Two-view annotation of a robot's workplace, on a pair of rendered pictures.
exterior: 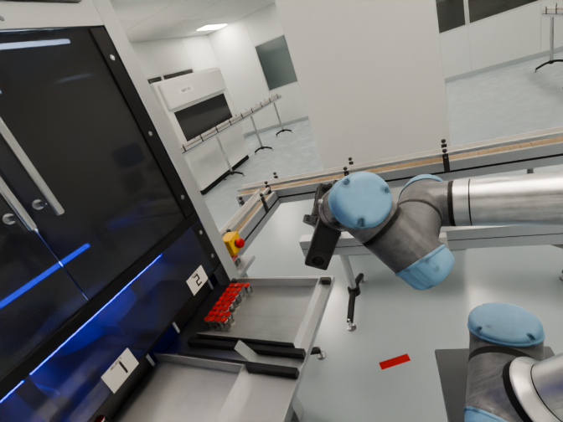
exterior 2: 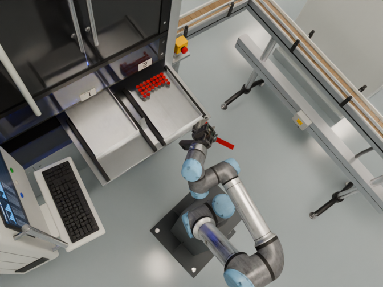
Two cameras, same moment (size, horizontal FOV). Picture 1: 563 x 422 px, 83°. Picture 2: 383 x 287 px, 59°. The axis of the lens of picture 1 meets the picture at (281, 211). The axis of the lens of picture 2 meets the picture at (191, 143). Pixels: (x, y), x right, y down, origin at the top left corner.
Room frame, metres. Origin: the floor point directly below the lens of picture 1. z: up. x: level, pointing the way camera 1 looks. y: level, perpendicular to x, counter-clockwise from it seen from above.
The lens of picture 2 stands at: (-0.02, -0.09, 2.58)
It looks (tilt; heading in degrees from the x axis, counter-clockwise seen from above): 67 degrees down; 3
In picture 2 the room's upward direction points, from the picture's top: 21 degrees clockwise
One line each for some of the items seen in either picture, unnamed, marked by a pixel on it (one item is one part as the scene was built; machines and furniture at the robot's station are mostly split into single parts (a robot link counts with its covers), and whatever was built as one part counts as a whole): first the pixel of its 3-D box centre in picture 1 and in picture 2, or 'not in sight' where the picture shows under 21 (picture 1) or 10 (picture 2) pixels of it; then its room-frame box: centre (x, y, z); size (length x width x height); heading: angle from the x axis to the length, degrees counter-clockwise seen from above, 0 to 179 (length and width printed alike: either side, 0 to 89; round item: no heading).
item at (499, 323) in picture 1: (504, 343); (220, 208); (0.41, -0.31, 0.96); 0.13 x 0.12 x 0.14; 141
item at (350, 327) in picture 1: (355, 295); (244, 91); (1.68, -0.27, 0.07); 0.50 x 0.08 x 0.14; 150
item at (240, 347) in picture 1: (261, 353); (149, 131); (0.64, 0.18, 0.91); 0.14 x 0.03 x 0.06; 60
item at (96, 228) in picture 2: not in sight; (69, 200); (0.17, 0.39, 0.82); 0.40 x 0.14 x 0.02; 52
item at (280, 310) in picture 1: (261, 308); (165, 103); (0.83, 0.17, 0.90); 0.34 x 0.26 x 0.04; 59
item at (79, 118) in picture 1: (95, 155); (127, 0); (0.87, 0.40, 1.51); 0.43 x 0.01 x 0.59; 150
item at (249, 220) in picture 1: (240, 224); (201, 15); (1.48, 0.22, 0.92); 0.69 x 0.15 x 0.16; 150
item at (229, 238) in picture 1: (229, 244); (179, 44); (1.17, 0.24, 1.00); 0.08 x 0.07 x 0.07; 60
